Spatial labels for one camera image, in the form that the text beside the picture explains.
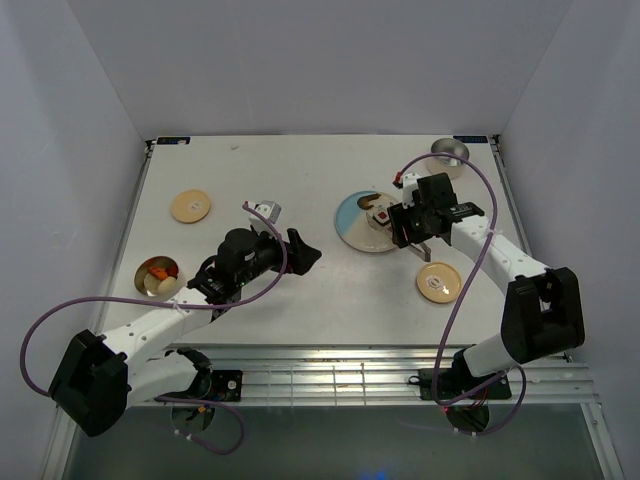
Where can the left blue corner label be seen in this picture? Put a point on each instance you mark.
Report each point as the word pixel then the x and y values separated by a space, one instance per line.
pixel 173 141

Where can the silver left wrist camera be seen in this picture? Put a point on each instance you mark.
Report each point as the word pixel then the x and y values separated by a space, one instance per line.
pixel 263 215

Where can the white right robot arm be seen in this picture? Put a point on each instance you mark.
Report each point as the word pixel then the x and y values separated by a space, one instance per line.
pixel 542 314

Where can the wooden round lid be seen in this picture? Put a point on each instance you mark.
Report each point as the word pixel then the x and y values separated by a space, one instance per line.
pixel 439 282
pixel 190 206

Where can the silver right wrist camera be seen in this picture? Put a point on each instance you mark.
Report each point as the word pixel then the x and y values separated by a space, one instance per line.
pixel 407 182

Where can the orange fried cutlet piece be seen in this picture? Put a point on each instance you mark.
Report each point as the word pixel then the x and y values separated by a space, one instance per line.
pixel 158 272

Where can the stainless steel slotted tongs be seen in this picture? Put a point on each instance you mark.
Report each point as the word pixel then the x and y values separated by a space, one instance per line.
pixel 421 250

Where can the sushi roll piece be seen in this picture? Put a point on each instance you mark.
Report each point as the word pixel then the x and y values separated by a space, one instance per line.
pixel 379 221

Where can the dark brown curved food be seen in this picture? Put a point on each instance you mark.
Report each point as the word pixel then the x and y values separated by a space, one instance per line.
pixel 366 202

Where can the steel lunch bowl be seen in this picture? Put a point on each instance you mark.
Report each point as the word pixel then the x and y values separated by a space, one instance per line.
pixel 146 284
pixel 448 155

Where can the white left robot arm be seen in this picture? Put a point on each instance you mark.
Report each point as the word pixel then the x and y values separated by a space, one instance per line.
pixel 101 376

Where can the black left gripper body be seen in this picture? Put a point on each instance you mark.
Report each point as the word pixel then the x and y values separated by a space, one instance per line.
pixel 269 252

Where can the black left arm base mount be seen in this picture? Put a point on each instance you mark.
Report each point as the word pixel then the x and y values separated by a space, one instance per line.
pixel 220 385

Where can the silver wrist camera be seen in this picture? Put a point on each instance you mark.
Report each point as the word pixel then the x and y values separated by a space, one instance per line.
pixel 263 215
pixel 407 182

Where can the blue and white plate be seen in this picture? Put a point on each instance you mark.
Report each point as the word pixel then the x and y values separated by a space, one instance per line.
pixel 351 223

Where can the red fried chicken drumstick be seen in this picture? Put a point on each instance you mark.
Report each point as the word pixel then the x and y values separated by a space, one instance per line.
pixel 172 271

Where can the right blue corner label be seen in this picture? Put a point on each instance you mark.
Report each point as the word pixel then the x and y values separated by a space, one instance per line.
pixel 471 139

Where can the white steamed bun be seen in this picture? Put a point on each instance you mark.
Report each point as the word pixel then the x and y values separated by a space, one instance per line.
pixel 166 286

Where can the blue corner label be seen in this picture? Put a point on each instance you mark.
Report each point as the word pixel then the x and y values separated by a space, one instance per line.
pixel 173 141
pixel 471 139

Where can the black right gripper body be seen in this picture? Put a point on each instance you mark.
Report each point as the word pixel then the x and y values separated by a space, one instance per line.
pixel 414 220

